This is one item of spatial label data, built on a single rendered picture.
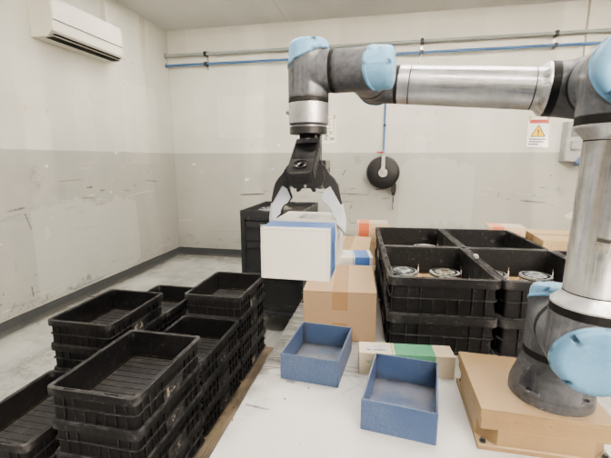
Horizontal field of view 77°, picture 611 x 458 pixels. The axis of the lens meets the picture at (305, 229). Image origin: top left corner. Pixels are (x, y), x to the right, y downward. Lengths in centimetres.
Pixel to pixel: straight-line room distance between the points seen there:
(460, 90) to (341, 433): 71
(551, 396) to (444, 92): 60
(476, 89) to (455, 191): 383
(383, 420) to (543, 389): 31
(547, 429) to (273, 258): 60
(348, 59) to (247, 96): 420
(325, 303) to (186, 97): 430
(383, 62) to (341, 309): 74
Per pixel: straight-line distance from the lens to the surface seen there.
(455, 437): 93
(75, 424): 143
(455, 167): 460
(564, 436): 93
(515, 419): 89
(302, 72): 73
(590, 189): 71
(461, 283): 113
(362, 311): 119
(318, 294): 117
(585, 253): 72
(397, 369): 104
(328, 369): 100
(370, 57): 71
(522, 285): 118
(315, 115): 72
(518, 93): 82
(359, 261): 149
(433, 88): 81
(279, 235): 65
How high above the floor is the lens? 125
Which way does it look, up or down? 10 degrees down
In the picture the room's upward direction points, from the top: straight up
